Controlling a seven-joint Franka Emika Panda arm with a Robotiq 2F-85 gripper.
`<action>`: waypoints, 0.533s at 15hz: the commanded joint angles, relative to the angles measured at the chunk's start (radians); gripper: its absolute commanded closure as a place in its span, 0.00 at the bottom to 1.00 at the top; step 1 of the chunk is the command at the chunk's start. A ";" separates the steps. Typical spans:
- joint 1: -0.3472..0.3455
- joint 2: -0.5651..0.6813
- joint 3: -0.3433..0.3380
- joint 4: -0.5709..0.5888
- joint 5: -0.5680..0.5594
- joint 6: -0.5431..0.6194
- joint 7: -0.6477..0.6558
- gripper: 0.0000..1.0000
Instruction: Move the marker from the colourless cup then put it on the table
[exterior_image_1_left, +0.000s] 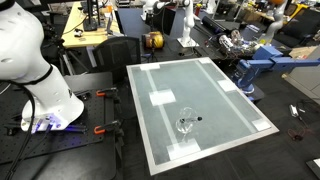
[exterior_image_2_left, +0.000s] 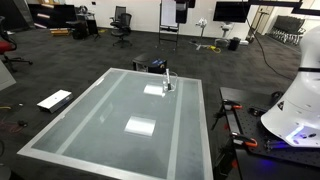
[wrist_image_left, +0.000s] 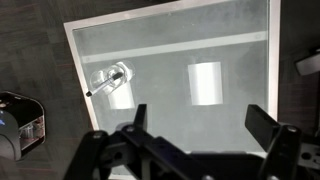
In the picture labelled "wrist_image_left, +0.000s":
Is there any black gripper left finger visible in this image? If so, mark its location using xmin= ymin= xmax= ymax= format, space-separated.
xmin=116 ymin=103 xmax=188 ymax=180

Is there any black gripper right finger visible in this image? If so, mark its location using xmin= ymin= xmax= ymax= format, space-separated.
xmin=244 ymin=104 xmax=303 ymax=180

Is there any white marker with black cap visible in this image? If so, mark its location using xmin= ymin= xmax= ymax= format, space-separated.
xmin=85 ymin=71 xmax=124 ymax=98

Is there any colourless clear cup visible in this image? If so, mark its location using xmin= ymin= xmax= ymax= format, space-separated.
xmin=89 ymin=60 xmax=136 ymax=95

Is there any grey camera on stand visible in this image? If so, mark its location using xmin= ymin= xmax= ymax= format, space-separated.
xmin=294 ymin=48 xmax=320 ymax=134

